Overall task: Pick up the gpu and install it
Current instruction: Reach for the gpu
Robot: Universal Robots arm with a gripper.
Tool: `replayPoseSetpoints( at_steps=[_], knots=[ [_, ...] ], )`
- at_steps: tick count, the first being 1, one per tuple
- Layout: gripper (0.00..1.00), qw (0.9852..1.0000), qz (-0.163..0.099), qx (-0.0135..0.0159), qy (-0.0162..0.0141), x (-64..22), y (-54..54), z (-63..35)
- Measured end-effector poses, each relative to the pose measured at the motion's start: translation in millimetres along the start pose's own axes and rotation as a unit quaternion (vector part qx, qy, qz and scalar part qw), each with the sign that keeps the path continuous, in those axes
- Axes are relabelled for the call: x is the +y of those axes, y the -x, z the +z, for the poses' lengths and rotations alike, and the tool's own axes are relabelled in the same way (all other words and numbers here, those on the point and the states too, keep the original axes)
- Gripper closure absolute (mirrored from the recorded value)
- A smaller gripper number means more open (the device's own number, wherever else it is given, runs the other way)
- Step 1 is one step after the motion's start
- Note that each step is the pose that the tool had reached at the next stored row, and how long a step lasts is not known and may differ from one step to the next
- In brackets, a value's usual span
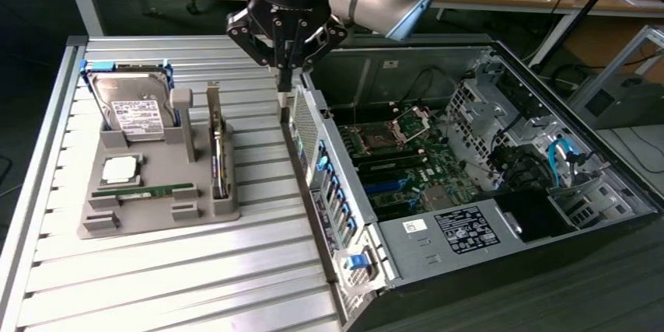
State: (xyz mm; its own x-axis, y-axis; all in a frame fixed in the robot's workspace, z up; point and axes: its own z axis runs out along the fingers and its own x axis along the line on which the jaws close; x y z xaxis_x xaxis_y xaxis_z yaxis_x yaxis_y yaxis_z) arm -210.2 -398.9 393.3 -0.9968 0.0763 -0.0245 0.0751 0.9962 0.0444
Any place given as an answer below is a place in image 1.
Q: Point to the open black PC case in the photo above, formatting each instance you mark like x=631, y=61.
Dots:
x=374, y=63

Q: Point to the graphics card with fan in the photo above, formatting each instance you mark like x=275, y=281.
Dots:
x=218, y=161

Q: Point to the metal socket cover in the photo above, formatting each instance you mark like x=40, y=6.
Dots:
x=412, y=124

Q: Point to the aluminium profile frame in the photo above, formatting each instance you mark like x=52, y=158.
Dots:
x=646, y=36

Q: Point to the silver CPU chip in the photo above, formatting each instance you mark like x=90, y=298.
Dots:
x=120, y=170

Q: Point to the green motherboard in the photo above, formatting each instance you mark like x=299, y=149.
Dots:
x=440, y=176

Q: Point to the black installed RAM stick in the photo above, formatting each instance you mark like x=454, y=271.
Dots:
x=390, y=164

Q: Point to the blue plastic clip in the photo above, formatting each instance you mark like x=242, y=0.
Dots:
x=356, y=263

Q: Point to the hard disk in blue bracket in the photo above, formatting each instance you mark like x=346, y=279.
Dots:
x=132, y=102

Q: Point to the blue expansion slot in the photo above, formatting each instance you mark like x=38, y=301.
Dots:
x=387, y=188

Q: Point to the black stand pole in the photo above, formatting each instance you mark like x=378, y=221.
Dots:
x=580, y=17

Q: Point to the green RAM stick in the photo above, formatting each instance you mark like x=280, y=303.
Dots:
x=151, y=191

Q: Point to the grey power supply unit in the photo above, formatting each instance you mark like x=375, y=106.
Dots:
x=451, y=238

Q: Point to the grey metal disk bay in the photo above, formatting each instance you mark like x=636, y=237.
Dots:
x=586, y=207

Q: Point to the grey parts rack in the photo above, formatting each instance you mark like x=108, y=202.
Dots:
x=155, y=211

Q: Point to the grey computer tower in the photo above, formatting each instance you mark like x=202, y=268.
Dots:
x=623, y=102

